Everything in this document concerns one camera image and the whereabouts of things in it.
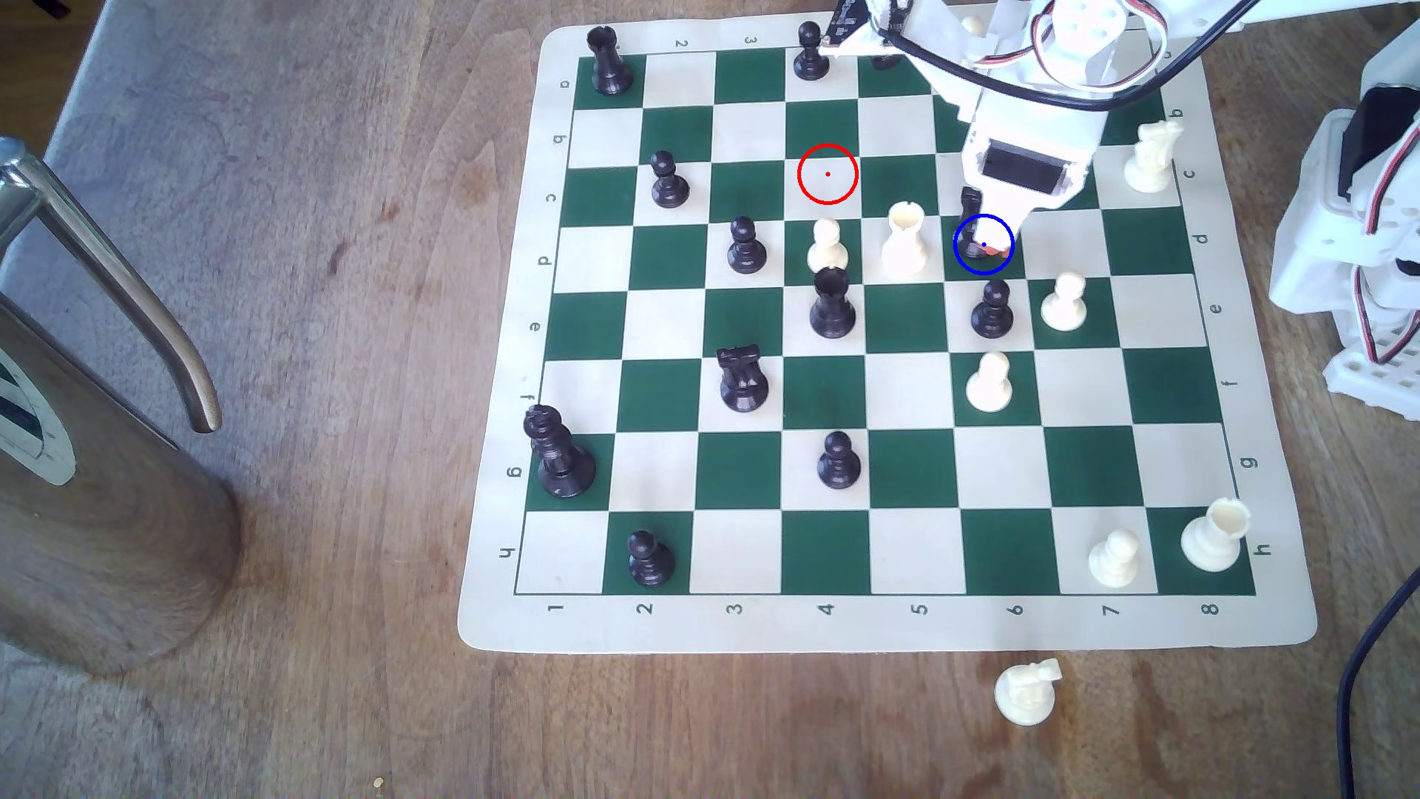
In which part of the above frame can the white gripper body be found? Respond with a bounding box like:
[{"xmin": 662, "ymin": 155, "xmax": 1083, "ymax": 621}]
[{"xmin": 956, "ymin": 55, "xmax": 1111, "ymax": 215}]

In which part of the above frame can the white red gripper finger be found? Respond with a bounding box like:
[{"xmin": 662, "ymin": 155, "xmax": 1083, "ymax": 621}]
[{"xmin": 981, "ymin": 198, "xmax": 1049, "ymax": 269}]

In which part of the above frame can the black chess knight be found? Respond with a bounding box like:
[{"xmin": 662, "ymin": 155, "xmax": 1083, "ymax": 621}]
[
  {"xmin": 958, "ymin": 185, "xmax": 992, "ymax": 266},
  {"xmin": 717, "ymin": 345, "xmax": 770, "ymax": 414}
]

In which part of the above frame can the black chess pawn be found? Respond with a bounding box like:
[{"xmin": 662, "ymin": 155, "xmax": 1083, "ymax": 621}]
[
  {"xmin": 726, "ymin": 218, "xmax": 769, "ymax": 275},
  {"xmin": 626, "ymin": 530, "xmax": 676, "ymax": 588},
  {"xmin": 792, "ymin": 21, "xmax": 831, "ymax": 82},
  {"xmin": 817, "ymin": 431, "xmax": 863, "ymax": 490},
  {"xmin": 970, "ymin": 280, "xmax": 1015, "ymax": 340},
  {"xmin": 650, "ymin": 151, "xmax": 692, "ymax": 210}
]

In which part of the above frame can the white chess rook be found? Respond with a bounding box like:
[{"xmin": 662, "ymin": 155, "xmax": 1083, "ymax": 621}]
[{"xmin": 881, "ymin": 200, "xmax": 930, "ymax": 279}]

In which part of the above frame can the white chess knight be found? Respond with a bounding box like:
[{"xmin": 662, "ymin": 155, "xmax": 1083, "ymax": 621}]
[
  {"xmin": 994, "ymin": 657, "xmax": 1064, "ymax": 728},
  {"xmin": 1123, "ymin": 118, "xmax": 1185, "ymax": 195}
]

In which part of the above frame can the green white chess mat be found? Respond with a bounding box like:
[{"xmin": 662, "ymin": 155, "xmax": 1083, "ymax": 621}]
[{"xmin": 457, "ymin": 11, "xmax": 1319, "ymax": 654}]

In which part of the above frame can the black chess king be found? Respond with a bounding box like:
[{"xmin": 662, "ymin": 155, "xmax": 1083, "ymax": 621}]
[{"xmin": 524, "ymin": 405, "xmax": 597, "ymax": 499}]

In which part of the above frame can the black camera cable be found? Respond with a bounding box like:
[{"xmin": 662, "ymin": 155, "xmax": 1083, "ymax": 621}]
[{"xmin": 870, "ymin": 0, "xmax": 1266, "ymax": 112}]

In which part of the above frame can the red white servo wire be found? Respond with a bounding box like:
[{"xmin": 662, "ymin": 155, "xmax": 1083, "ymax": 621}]
[
  {"xmin": 1356, "ymin": 266, "xmax": 1420, "ymax": 368},
  {"xmin": 976, "ymin": 11, "xmax": 1169, "ymax": 90}
]

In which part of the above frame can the steel jug with handle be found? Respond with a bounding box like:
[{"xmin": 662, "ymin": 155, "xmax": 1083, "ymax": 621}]
[{"xmin": 0, "ymin": 136, "xmax": 244, "ymax": 678}]

